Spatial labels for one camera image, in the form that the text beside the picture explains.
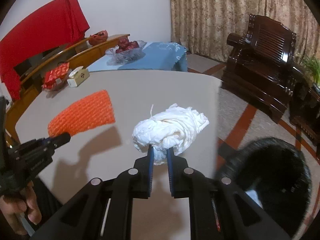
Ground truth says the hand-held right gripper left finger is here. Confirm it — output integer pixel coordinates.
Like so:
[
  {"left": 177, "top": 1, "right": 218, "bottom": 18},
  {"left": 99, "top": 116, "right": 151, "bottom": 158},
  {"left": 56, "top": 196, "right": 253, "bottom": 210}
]
[{"left": 32, "top": 144, "right": 154, "bottom": 240}]

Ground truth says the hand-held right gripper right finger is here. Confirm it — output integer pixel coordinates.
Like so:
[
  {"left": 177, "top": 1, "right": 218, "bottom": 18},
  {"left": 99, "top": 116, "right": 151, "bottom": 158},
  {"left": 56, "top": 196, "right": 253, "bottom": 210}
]
[{"left": 166, "top": 147, "right": 292, "bottom": 240}]

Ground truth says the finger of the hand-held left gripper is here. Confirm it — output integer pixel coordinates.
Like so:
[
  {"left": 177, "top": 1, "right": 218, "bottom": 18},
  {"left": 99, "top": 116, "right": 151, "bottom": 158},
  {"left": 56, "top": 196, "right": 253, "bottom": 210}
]
[
  {"left": 14, "top": 145, "right": 58, "bottom": 180},
  {"left": 7, "top": 132, "right": 71, "bottom": 157}
]

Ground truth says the orange foam fruit net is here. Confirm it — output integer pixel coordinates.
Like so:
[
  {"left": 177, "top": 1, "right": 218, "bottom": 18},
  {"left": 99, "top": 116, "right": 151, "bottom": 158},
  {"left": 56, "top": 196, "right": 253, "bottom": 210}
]
[{"left": 47, "top": 89, "right": 116, "bottom": 138}]

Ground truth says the white tissue wad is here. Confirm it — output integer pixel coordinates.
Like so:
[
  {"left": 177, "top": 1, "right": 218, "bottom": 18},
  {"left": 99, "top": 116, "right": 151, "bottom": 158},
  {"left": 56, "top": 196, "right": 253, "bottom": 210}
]
[{"left": 132, "top": 102, "right": 210, "bottom": 165}]

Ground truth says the black trash bin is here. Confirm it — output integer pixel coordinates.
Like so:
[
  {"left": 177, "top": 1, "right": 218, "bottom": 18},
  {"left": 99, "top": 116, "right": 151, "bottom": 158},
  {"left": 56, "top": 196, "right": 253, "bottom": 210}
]
[{"left": 220, "top": 137, "right": 312, "bottom": 239}]

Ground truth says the person's left hand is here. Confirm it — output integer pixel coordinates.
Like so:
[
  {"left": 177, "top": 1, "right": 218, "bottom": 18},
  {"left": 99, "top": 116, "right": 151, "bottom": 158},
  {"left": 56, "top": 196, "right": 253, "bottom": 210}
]
[{"left": 0, "top": 180, "right": 42, "bottom": 236}]

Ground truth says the glass candy bowl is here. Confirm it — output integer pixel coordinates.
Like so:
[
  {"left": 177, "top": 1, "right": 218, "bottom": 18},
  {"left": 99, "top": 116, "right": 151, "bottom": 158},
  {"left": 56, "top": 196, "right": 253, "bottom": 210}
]
[{"left": 41, "top": 80, "right": 68, "bottom": 92}]

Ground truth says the tissue box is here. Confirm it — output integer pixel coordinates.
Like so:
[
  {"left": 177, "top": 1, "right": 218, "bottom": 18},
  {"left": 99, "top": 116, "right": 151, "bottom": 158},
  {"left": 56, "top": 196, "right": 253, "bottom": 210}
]
[{"left": 67, "top": 66, "right": 90, "bottom": 88}]

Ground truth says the red patterned packet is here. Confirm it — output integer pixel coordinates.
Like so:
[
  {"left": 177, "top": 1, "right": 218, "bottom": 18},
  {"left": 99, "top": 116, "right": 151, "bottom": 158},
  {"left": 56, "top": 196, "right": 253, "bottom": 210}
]
[{"left": 42, "top": 64, "right": 70, "bottom": 90}]

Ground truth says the black television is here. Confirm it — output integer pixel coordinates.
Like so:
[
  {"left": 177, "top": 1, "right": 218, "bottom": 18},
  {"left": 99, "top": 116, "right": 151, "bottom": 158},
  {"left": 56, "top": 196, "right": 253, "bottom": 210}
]
[{"left": 14, "top": 46, "right": 73, "bottom": 77}]

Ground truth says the glass fruit bowl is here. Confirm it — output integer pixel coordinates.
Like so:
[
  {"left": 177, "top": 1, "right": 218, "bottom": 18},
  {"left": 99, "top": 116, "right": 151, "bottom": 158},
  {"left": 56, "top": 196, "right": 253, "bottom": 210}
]
[{"left": 105, "top": 40, "right": 148, "bottom": 64}]

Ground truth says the red cloth cover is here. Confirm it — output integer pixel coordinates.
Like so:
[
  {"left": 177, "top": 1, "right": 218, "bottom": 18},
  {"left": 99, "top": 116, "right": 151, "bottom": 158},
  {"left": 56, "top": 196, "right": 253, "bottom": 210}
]
[{"left": 0, "top": 0, "right": 90, "bottom": 100}]

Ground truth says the wooden television cabinet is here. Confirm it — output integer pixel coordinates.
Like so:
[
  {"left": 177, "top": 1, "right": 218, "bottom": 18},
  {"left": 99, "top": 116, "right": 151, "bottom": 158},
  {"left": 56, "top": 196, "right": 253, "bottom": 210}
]
[{"left": 5, "top": 34, "right": 131, "bottom": 145}]

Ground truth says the red bag on cabinet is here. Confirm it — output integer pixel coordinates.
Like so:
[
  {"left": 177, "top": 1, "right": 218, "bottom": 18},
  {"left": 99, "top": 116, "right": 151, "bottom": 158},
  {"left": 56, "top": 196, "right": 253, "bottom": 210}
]
[{"left": 89, "top": 30, "right": 108, "bottom": 45}]

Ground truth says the blue side table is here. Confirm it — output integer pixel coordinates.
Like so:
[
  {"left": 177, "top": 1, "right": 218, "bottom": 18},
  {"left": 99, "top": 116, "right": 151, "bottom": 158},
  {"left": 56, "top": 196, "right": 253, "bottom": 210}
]
[{"left": 86, "top": 42, "right": 188, "bottom": 72}]

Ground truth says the pile of red apples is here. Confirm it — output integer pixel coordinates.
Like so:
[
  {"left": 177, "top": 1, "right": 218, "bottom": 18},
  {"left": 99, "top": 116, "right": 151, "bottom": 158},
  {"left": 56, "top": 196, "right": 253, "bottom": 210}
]
[{"left": 115, "top": 38, "right": 140, "bottom": 53}]

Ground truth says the dark wooden armchair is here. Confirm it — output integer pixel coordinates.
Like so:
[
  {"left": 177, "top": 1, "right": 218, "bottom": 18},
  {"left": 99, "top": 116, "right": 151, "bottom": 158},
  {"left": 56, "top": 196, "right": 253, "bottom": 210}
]
[{"left": 221, "top": 14, "right": 304, "bottom": 124}]

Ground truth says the dark wooden side table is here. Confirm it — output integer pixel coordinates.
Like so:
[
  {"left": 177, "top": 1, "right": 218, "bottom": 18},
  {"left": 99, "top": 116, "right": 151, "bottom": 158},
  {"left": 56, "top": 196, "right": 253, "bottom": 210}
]
[{"left": 289, "top": 85, "right": 320, "bottom": 160}]

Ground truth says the beige patterned curtain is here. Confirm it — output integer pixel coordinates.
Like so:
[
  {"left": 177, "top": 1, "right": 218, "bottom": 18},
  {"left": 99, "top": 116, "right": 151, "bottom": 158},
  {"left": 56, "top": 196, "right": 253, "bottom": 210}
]
[{"left": 169, "top": 0, "right": 320, "bottom": 63}]

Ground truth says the potted green plant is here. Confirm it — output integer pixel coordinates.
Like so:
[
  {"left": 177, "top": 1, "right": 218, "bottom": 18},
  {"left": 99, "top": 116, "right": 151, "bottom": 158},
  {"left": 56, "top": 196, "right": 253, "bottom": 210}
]
[{"left": 296, "top": 54, "right": 320, "bottom": 85}]

